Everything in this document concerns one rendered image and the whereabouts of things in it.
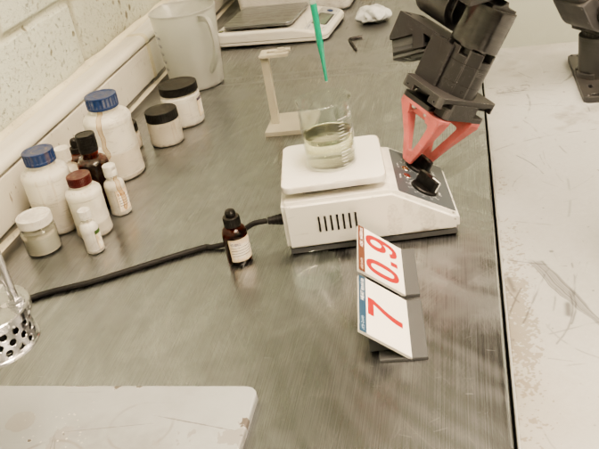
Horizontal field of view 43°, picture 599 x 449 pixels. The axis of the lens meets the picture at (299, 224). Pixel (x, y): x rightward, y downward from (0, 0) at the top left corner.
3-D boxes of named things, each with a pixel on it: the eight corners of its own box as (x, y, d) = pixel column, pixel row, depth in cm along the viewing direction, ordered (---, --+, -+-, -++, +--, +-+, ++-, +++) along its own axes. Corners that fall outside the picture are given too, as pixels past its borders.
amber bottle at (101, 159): (118, 208, 109) (97, 136, 103) (88, 213, 108) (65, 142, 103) (122, 193, 112) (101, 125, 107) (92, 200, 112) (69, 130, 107)
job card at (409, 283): (414, 250, 87) (411, 219, 85) (420, 297, 79) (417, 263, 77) (360, 256, 88) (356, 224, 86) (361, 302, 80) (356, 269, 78)
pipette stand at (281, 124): (320, 113, 128) (309, 38, 122) (315, 133, 121) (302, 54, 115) (274, 118, 130) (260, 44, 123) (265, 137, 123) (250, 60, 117)
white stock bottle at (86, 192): (114, 234, 102) (96, 176, 98) (78, 244, 101) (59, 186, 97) (112, 218, 106) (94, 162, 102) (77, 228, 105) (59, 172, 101)
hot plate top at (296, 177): (378, 139, 96) (378, 133, 96) (387, 182, 85) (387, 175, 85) (283, 152, 97) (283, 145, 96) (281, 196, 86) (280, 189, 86)
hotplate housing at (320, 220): (443, 185, 100) (439, 128, 96) (461, 236, 88) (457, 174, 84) (274, 208, 101) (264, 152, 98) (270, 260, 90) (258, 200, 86)
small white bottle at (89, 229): (89, 257, 97) (75, 216, 94) (86, 249, 99) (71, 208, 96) (107, 250, 98) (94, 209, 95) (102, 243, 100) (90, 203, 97)
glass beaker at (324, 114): (327, 150, 94) (318, 84, 90) (370, 158, 90) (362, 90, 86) (291, 173, 90) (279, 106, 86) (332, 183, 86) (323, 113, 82)
